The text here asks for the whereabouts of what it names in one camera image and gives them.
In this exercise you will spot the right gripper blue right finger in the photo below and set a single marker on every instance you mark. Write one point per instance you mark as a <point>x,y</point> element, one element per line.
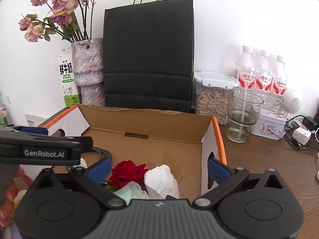
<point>218,171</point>

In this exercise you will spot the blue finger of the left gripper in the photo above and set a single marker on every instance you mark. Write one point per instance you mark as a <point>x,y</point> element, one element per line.
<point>34,130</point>

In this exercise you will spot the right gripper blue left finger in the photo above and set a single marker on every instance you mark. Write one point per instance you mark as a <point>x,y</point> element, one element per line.
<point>99,171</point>

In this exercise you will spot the red artificial rose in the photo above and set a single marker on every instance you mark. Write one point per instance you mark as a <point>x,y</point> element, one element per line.
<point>125,172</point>

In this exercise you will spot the white tissue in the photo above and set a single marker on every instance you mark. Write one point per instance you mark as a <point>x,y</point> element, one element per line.
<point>160,183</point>

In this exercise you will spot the person's left hand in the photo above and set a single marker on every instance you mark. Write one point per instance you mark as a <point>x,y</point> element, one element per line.
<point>7,209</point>

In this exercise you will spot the white booklet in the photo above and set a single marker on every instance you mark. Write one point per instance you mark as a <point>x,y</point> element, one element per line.
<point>34,121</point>

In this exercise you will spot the red cardboard box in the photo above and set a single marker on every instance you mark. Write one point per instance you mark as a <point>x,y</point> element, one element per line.
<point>182,141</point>

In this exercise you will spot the green white milk carton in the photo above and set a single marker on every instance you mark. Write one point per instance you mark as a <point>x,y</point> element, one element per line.
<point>71,92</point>

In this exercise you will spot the clear glass cup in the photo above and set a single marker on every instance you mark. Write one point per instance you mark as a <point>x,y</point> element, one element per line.
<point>243,111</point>

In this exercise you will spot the white decorated tin box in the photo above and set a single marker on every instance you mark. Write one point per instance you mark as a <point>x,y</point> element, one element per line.
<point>270,124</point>

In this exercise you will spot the clear jar with seeds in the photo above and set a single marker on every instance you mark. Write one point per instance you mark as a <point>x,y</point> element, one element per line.
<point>212,90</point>

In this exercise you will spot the purple textured vase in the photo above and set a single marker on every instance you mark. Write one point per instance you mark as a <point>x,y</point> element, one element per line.
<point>87,58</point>

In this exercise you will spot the white power adapter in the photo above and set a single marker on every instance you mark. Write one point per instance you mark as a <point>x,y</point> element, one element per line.
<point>301,135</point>

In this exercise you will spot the small white round speaker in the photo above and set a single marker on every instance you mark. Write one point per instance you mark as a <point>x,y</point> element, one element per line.
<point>291,105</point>

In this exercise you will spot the water bottle red label left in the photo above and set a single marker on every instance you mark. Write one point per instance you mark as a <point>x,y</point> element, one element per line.
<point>245,71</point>

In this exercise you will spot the water bottle red label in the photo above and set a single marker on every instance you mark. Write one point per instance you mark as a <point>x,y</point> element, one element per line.
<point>245,71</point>
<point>264,73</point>
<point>280,76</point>

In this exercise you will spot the water bottle red label middle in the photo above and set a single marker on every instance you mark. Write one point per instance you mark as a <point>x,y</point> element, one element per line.
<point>264,73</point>

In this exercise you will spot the water bottle red label right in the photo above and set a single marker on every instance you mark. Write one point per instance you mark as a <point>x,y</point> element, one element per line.
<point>280,76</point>

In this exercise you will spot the dried pink flowers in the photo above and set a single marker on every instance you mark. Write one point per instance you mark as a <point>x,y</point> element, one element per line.
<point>67,18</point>

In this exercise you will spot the black paper bag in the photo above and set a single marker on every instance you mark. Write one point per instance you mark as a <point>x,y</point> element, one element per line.
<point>148,55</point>

